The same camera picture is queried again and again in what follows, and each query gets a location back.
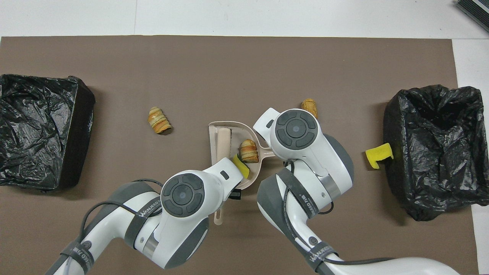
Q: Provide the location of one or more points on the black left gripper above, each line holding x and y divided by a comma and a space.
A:
235, 194

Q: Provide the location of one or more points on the yellow sponge wedge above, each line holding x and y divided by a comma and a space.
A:
241, 167

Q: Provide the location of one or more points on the small striped croissant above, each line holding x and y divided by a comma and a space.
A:
248, 151

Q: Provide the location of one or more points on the beige hand brush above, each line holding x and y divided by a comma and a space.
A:
224, 143

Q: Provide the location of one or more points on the beige plastic dustpan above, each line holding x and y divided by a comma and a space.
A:
238, 131

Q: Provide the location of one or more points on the large striped croissant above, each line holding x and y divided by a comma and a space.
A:
158, 120

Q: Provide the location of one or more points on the yellow sponge with notch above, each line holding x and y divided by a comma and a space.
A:
378, 154

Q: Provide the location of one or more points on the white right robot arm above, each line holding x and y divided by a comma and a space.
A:
296, 130

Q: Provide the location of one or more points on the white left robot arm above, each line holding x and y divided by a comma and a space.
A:
183, 194

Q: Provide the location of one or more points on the open bin with black bag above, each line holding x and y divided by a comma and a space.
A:
435, 152

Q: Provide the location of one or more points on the flat bin with black bag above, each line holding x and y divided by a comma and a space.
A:
34, 130

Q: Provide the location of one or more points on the brown bread roll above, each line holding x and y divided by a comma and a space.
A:
308, 104

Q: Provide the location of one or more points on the brown table mat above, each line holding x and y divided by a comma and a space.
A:
114, 76

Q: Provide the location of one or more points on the dark ribbed object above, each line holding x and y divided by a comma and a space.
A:
475, 11

